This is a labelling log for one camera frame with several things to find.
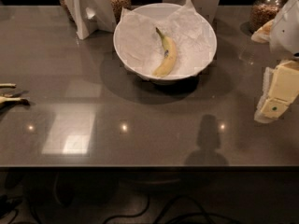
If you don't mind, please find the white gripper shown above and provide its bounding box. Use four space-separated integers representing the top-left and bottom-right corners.
251 20 299 123

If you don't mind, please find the yellow banana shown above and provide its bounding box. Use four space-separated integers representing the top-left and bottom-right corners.
153 29 178 77

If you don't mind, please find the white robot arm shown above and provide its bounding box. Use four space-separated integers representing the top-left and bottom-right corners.
251 0 299 123

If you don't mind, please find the banana stem lower left edge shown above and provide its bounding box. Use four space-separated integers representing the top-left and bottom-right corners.
0 96 30 105

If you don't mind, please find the white crumpled paper liner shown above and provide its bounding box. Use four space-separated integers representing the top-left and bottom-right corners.
117 0 216 78

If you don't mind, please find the black cable under table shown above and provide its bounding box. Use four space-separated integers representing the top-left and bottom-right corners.
102 193 241 224

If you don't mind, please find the black cable left floor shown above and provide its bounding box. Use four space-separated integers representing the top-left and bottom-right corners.
0 194 38 224

